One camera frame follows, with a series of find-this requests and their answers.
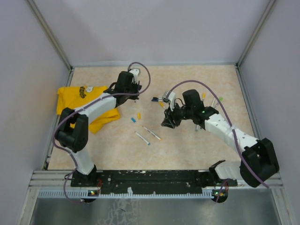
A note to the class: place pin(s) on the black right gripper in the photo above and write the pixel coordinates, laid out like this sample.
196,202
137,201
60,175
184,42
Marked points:
170,117

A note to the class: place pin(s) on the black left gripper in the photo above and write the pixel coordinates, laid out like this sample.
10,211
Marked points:
136,86

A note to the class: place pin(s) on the yellow capped clear pen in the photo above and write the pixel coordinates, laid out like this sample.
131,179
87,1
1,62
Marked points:
162,105

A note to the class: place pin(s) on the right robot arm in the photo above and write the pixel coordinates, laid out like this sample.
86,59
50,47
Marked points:
258,159

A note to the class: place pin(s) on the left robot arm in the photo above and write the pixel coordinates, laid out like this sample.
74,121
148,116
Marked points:
73,129

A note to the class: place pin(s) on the pink capped white marker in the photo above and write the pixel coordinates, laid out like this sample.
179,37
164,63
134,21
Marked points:
214,102

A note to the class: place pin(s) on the yellow t-shirt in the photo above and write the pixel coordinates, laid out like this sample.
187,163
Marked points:
74,97

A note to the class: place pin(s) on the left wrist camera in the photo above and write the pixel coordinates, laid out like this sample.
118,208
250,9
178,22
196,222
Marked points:
135,72

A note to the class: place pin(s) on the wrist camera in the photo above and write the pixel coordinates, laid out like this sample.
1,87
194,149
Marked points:
135,72
169,97

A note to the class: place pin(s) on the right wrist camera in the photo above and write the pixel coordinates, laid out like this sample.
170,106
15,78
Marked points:
169,97

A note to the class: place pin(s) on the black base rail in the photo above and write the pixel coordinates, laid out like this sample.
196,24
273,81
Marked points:
147,182

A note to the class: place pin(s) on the right corner aluminium post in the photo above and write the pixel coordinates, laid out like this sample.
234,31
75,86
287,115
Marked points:
265,16

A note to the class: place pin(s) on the corner aluminium post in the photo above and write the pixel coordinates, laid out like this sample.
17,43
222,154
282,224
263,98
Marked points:
265,16
49,33

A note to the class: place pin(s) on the left corner aluminium post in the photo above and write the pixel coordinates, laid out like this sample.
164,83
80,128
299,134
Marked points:
49,33

